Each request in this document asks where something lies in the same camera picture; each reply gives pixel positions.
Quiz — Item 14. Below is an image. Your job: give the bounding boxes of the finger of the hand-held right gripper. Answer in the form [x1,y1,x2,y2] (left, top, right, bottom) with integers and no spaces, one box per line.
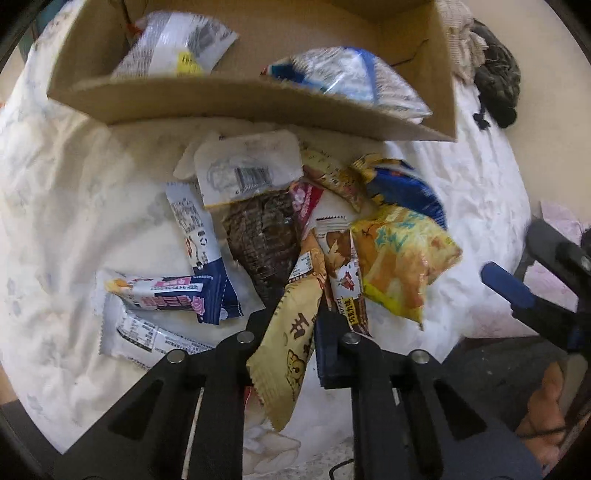
[480,261,579,348]
[525,219,591,288]

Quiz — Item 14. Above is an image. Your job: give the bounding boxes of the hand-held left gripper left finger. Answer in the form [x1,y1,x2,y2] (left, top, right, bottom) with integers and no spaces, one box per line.
[53,300,282,480]

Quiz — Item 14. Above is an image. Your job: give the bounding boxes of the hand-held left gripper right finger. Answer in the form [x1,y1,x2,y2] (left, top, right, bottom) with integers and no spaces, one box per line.
[315,309,543,480]

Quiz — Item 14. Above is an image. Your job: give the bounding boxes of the beige cartoon snack packet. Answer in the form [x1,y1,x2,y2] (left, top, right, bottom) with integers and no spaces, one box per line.
[246,231,328,432]

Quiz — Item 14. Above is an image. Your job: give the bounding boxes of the brown and white snack packet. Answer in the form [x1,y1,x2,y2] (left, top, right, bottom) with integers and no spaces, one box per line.
[316,216,372,337]

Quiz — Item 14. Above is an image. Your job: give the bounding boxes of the dark brown snack packet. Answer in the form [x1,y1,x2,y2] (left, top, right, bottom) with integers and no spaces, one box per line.
[222,189,305,306]

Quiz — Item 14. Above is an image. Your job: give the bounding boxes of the white pink-label snack packet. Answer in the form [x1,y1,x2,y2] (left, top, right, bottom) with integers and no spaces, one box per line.
[104,272,223,326]

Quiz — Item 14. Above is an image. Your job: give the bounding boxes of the yellow chips bag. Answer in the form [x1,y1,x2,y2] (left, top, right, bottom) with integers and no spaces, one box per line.
[351,205,463,330]

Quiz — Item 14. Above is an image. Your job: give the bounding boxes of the navy and white snack packet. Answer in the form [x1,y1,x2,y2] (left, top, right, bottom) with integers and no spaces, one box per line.
[165,181,245,320]

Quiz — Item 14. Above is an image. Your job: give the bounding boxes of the blue chips bag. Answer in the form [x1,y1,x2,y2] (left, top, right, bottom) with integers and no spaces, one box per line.
[351,154,448,232]

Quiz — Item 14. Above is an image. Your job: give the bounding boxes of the cardboard box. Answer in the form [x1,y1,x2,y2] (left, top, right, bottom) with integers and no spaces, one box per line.
[46,0,458,143]

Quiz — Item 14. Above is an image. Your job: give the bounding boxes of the person's right hand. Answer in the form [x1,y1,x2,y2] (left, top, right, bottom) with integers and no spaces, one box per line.
[516,359,571,468]

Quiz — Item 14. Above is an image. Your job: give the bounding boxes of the pink floral cloth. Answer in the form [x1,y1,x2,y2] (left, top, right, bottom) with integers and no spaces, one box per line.
[522,199,591,301]

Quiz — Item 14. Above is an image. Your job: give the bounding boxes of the dark grey fabric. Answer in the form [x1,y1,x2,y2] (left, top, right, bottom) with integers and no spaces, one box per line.
[443,335,573,480]

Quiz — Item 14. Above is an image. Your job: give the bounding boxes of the white packet with nutrition label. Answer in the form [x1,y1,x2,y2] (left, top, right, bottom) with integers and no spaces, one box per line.
[99,295,218,370]

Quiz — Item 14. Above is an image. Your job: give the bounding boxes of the white packet with red end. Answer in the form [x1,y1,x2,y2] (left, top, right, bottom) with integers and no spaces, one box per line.
[288,180,347,237]

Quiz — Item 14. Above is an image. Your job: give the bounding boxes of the beige and brown snack packet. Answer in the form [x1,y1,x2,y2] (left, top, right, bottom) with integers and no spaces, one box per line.
[302,150,370,213]

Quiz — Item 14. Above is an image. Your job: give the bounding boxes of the clear packet with barcode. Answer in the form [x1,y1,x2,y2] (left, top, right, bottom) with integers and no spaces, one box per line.
[174,129,303,208]

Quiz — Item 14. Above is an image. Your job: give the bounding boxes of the dark green cloth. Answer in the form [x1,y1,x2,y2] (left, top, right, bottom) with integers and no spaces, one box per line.
[468,18,522,130]

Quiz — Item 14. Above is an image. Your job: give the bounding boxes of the white floral bed sheet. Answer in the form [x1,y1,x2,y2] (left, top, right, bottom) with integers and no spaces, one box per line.
[0,0,536,478]

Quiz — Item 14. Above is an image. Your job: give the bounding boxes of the beige checkered cloth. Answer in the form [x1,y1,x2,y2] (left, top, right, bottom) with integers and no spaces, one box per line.
[436,0,488,86]

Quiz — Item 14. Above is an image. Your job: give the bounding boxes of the blue and white snack bag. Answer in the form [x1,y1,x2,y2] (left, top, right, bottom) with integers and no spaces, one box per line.
[261,46,435,125]

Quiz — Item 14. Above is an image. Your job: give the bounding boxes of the white packet with yellow label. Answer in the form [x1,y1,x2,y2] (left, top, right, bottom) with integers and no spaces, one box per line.
[111,11,238,79]

